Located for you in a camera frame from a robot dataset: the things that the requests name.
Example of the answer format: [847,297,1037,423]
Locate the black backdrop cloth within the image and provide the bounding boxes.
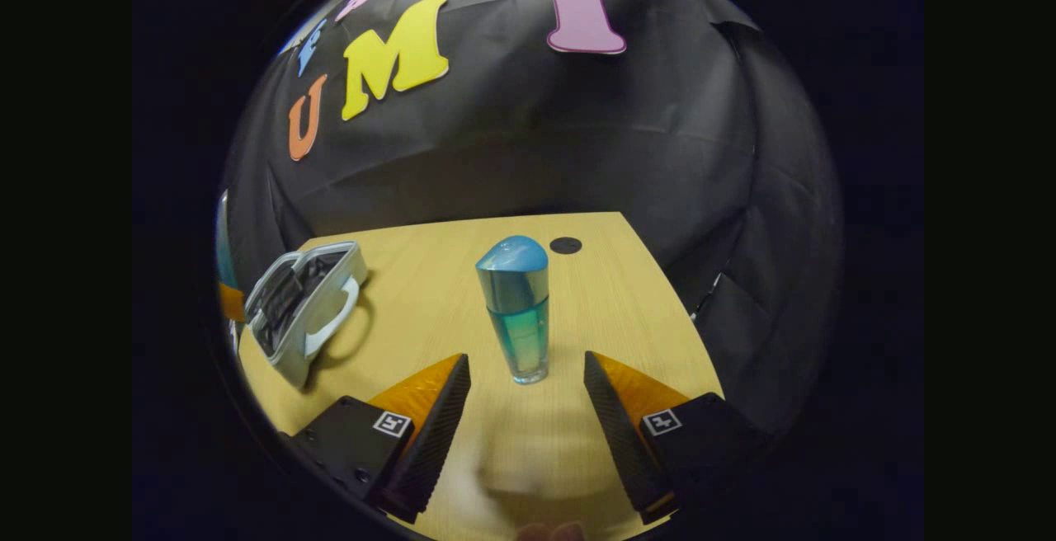
[219,0,844,443]

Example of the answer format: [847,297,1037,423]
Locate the light blue suitcase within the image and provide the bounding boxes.
[244,241,370,390]

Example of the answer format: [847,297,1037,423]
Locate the blue object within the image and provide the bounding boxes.
[215,190,238,290]

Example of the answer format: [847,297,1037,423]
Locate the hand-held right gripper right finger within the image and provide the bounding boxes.
[582,350,772,525]

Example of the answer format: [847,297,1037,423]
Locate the teal bottle with blue cap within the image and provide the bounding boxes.
[475,235,551,385]

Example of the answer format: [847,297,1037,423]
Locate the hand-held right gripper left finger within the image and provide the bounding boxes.
[285,353,472,524]

